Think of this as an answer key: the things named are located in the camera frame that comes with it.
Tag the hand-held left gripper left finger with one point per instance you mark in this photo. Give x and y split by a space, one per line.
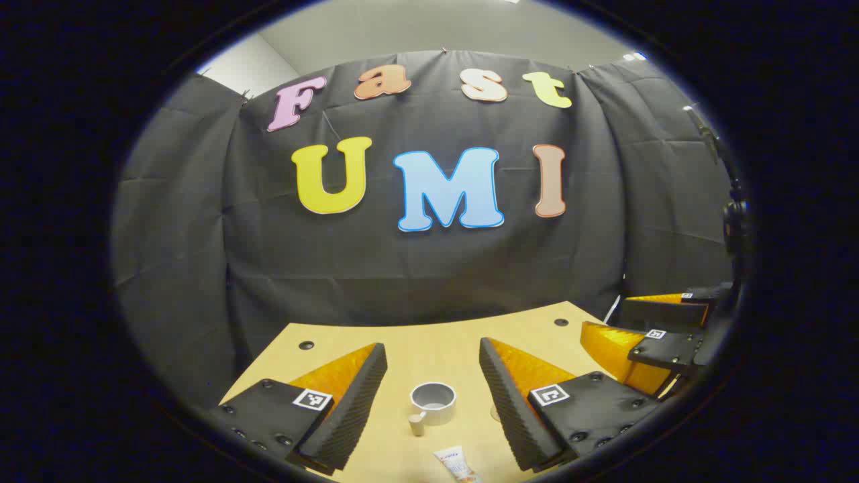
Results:
349 416

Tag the wooden desktop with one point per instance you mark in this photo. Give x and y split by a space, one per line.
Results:
429 349

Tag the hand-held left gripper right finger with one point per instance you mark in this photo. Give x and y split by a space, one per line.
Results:
503 402

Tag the white toothpaste tube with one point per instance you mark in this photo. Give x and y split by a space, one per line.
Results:
456 464

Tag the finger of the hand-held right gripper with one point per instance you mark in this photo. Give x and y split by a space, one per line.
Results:
664 350
661 314

